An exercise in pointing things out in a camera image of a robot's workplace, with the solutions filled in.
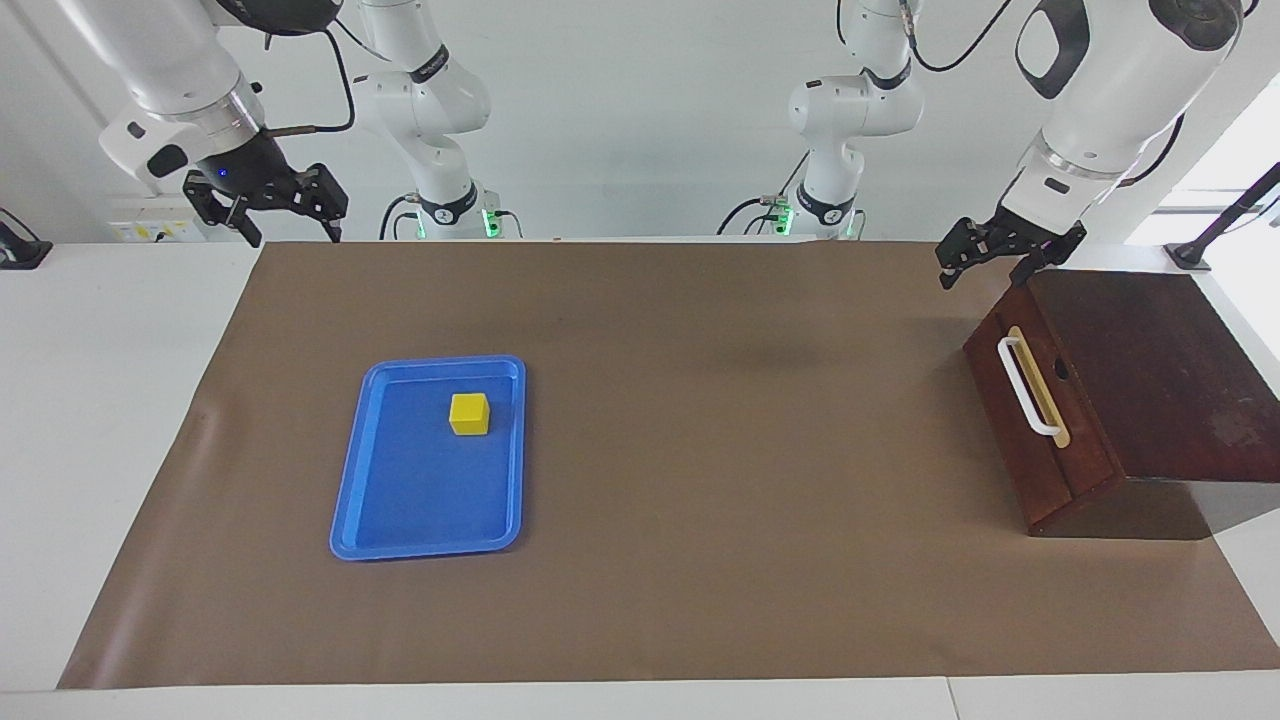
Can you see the black camera stand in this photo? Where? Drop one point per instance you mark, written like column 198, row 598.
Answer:
column 1190, row 252

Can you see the white wall socket box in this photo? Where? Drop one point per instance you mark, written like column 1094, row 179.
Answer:
column 155, row 228

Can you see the dark wooden drawer cabinet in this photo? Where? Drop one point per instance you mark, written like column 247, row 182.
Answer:
column 1150, row 380

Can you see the blue plastic tray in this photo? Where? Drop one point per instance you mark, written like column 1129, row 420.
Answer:
column 420, row 490

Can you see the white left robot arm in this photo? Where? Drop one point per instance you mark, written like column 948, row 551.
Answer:
column 1110, row 90

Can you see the yellow cube block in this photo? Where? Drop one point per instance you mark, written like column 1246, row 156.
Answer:
column 468, row 415

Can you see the brown paper table mat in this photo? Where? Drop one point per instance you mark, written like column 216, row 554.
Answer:
column 700, row 500

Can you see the wooden drawer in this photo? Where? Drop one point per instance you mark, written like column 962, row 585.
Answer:
column 1085, row 440

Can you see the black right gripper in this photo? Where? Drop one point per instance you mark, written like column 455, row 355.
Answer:
column 250, row 170

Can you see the black clamp mount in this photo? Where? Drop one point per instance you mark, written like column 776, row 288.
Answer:
column 20, row 252

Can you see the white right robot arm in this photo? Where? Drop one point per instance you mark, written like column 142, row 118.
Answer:
column 180, row 60

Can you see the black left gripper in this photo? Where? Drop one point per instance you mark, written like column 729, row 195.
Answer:
column 1020, row 240

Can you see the green lit plug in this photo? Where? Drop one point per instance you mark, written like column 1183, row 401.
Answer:
column 490, row 222
column 783, row 213

